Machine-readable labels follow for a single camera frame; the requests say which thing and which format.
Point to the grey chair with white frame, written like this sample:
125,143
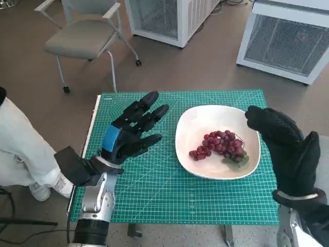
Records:
79,38

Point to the white plate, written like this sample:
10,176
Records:
190,128

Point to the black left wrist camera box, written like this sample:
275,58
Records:
73,164

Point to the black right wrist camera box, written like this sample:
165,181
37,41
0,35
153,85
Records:
317,218

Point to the metal table leg bracket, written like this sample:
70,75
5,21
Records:
135,231
228,235

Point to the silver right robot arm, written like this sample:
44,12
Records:
285,226

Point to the black floor stand bar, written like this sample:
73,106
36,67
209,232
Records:
30,221

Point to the red toy grape bunch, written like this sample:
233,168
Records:
221,145

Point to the white cabinet with mesh door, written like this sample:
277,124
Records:
282,43
185,23

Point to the green cutting mat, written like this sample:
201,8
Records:
167,195

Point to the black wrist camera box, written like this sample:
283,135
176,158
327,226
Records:
317,218
73,164

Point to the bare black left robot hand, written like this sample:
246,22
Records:
128,139

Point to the person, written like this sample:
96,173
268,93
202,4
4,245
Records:
23,144

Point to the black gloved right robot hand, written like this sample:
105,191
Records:
290,154

